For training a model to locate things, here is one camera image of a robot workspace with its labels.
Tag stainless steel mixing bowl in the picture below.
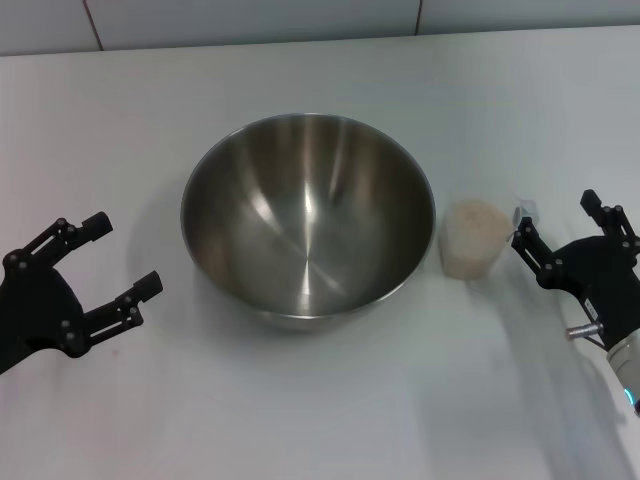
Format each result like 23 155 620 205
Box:
180 113 437 335

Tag clear plastic measuring cup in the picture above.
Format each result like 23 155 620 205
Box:
438 192 544 281

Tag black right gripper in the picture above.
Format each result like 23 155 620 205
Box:
510 188 640 354

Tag right arm cable connector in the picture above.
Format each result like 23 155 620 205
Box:
565 323 614 351

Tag white rice grains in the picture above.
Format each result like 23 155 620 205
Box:
439 198 512 279

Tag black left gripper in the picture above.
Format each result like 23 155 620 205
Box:
0 211 165 374

